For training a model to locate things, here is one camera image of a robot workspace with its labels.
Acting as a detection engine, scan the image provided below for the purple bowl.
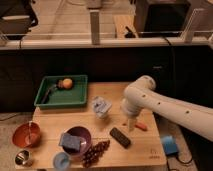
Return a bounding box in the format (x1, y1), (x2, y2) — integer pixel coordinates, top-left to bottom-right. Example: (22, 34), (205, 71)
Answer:
(63, 126), (91, 158)

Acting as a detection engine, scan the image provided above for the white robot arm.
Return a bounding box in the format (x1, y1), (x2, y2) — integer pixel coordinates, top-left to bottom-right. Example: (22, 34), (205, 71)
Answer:
(121, 75), (213, 142)

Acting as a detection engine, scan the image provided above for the green plastic tray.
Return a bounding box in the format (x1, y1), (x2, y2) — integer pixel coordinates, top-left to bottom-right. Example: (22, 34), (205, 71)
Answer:
(34, 75), (88, 110)

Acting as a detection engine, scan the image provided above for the blue sponge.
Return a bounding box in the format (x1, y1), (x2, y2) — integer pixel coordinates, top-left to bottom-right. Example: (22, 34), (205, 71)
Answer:
(59, 133), (80, 151)

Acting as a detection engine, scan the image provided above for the black eraser block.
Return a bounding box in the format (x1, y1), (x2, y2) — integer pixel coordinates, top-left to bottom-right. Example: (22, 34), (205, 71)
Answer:
(110, 128), (131, 148)

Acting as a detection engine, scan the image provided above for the small metal cup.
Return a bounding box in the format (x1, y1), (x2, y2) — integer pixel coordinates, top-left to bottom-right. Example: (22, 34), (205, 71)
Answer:
(15, 150), (33, 167)

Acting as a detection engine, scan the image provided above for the black handled brush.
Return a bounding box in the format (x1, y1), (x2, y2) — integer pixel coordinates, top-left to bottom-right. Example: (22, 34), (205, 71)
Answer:
(41, 80), (63, 104)

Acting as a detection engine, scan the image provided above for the red bowl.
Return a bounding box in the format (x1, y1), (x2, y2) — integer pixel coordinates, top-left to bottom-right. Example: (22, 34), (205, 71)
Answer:
(12, 122), (41, 148)

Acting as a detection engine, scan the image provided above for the orange fruit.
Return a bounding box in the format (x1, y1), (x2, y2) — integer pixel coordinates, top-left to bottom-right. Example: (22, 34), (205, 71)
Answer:
(62, 78), (73, 89)

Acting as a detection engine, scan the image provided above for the light blue cup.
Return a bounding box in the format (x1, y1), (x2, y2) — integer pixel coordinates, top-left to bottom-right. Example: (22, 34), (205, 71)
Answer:
(53, 152), (70, 171)

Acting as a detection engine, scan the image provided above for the red grapes bunch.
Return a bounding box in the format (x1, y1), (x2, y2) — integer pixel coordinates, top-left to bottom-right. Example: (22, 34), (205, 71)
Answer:
(82, 140), (110, 168)

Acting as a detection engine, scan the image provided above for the white yogurt cup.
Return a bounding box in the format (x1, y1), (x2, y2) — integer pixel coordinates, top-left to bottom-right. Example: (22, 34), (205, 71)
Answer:
(92, 96), (112, 119)

